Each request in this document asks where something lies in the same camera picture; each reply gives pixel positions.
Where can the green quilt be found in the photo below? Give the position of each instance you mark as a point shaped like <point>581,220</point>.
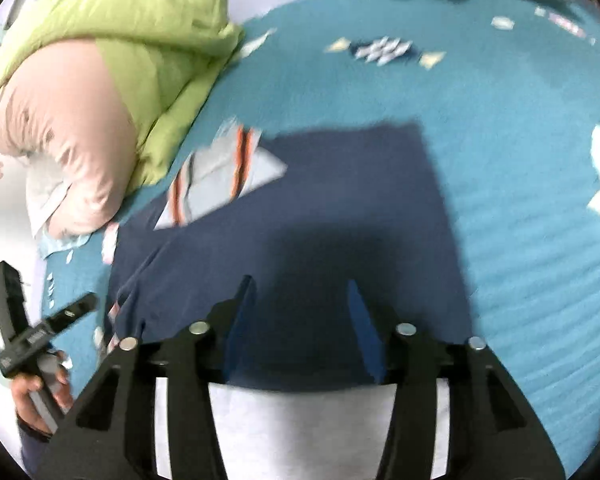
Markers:
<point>145,20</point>

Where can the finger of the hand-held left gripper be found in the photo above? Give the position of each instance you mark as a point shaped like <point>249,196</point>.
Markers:
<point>7,300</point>
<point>72,311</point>

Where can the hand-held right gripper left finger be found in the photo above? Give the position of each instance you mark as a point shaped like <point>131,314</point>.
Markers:
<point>239,332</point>

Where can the navy garment with striped sleeve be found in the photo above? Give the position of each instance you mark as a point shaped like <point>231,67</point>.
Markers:
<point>355,200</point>

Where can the white printed bed sheet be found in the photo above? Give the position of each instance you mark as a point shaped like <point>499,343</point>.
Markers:
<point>2,210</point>

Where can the white cloth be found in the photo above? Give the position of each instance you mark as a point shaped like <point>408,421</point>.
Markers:
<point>300,430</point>

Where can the pink quilt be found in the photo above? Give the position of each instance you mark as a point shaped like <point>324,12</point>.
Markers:
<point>65,125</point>

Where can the white pillow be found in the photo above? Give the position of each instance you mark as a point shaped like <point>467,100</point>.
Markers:
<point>42,187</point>

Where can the teal printed blanket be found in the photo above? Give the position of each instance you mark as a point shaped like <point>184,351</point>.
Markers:
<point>505,160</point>

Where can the person's left hand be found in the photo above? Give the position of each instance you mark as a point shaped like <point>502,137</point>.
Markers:
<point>27,400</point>

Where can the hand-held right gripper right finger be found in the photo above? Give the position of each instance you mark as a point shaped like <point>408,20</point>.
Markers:
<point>366,332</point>

